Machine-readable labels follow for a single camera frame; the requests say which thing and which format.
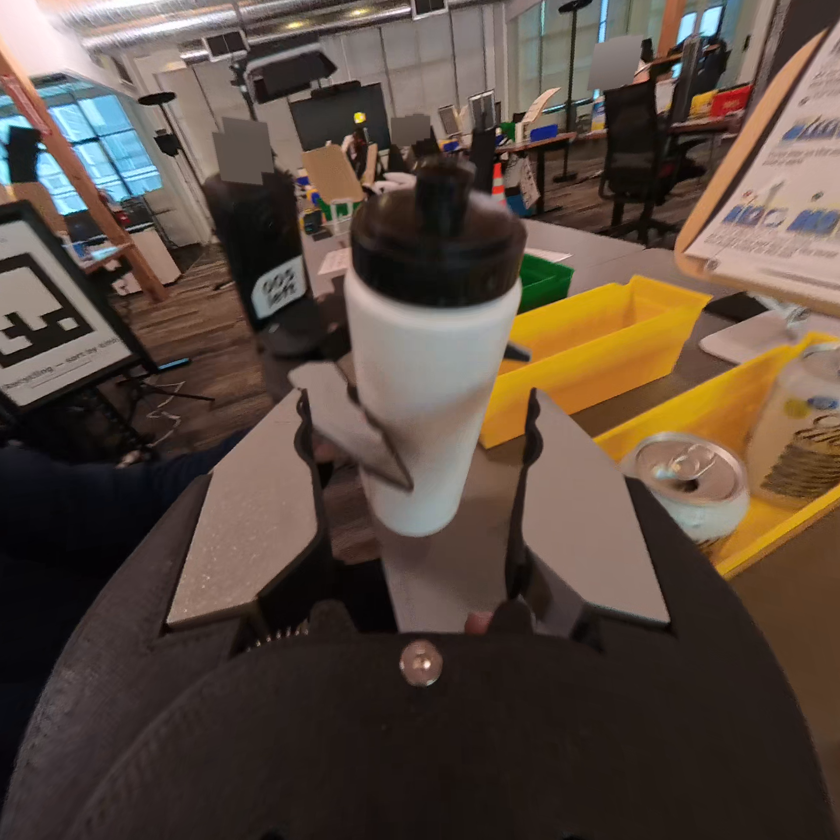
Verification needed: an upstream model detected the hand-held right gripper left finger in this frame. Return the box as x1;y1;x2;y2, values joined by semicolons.
165;388;336;631

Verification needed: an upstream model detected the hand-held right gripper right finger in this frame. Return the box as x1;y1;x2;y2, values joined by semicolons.
504;387;672;627

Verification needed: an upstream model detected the green plastic bin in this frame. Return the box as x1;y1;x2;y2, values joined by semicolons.
517;252;575;315

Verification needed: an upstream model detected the white bottle with black cap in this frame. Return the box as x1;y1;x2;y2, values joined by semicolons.
343;157;529;539

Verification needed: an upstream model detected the yellow plastic bin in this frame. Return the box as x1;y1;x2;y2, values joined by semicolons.
594;331;840;580
479;276;713;450

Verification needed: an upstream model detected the person's left forearm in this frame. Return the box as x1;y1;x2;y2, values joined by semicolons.
0;430;253;592

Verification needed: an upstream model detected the white cabinet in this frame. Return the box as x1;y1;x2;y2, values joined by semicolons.
112;230;181;296

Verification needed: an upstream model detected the white stand base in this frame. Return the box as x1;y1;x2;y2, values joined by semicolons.
699;308;815;365

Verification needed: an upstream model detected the black framed marker sign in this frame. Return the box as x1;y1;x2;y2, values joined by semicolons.
0;200;158;414

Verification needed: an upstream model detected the black office chair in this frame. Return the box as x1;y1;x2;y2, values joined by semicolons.
598;79;697;244

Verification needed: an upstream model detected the black floor lamp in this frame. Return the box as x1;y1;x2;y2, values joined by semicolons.
554;0;595;185

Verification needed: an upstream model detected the instruction sheet on board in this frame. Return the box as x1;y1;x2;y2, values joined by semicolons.
675;26;840;306

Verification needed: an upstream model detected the red plastic bin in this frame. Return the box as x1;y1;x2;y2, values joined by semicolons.
709;85;756;118

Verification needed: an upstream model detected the black wall screen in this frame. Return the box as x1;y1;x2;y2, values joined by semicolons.
289;82;391;152

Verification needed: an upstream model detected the wooden post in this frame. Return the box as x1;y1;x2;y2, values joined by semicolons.
0;39;168;303

